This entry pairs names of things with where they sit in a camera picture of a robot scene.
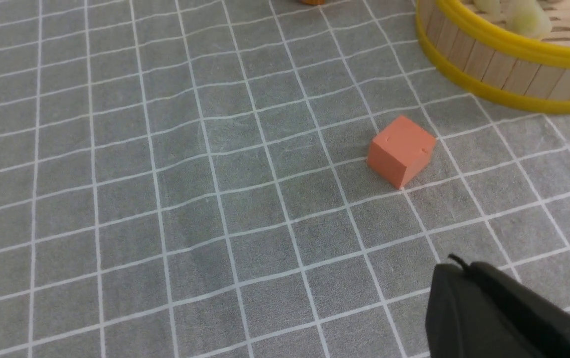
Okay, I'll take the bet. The yellow bamboo steamer tray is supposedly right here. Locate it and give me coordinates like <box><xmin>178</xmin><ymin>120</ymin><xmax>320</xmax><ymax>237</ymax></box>
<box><xmin>415</xmin><ymin>0</ymin><xmax>570</xmax><ymax>115</ymax></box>

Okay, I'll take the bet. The orange foam cube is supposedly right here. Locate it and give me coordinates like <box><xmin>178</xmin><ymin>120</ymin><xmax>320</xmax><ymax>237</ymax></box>
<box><xmin>366</xmin><ymin>115</ymin><xmax>437</xmax><ymax>189</ymax></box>

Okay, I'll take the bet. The grey checkered tablecloth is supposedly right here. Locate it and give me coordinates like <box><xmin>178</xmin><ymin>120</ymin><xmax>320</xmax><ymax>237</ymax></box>
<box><xmin>0</xmin><ymin>0</ymin><xmax>570</xmax><ymax>358</ymax></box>

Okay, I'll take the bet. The pale dumpling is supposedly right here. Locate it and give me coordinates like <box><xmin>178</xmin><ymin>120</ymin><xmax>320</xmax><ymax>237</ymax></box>
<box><xmin>505</xmin><ymin>0</ymin><xmax>553</xmax><ymax>39</ymax></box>
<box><xmin>473</xmin><ymin>0</ymin><xmax>501</xmax><ymax>16</ymax></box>

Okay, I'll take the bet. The orange yellow toy pear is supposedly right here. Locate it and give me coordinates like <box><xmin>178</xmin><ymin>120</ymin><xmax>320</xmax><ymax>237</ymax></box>
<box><xmin>299</xmin><ymin>0</ymin><xmax>326</xmax><ymax>6</ymax></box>

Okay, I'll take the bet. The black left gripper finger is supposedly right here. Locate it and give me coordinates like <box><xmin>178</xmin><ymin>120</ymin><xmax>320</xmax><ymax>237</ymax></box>
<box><xmin>425</xmin><ymin>254</ymin><xmax>570</xmax><ymax>358</ymax></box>

